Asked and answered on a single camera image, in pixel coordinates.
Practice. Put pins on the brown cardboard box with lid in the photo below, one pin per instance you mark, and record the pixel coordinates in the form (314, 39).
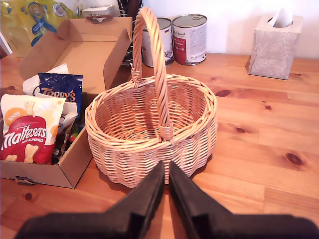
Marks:
(84, 57)

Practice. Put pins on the red white Maltesers bag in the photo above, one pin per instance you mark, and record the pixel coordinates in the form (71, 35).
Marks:
(27, 132)

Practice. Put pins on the blue Terry's chocolate orange bag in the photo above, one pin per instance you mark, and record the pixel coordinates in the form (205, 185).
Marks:
(59, 85)

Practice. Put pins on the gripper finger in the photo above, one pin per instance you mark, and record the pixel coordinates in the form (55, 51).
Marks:
(187, 199)
(147, 199)

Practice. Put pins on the tin can with flag mark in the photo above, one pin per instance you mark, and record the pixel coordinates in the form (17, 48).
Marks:
(167, 39)

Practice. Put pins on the yellow kitchen towel pack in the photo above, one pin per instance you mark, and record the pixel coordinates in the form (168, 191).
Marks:
(30, 20)

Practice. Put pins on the small white carton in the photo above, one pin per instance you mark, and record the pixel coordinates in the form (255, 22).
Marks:
(99, 11)

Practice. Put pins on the tin can with red label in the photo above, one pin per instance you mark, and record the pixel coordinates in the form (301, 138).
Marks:
(190, 39)

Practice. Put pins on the grey patterned tissue box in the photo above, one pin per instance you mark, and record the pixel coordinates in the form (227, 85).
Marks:
(274, 47)

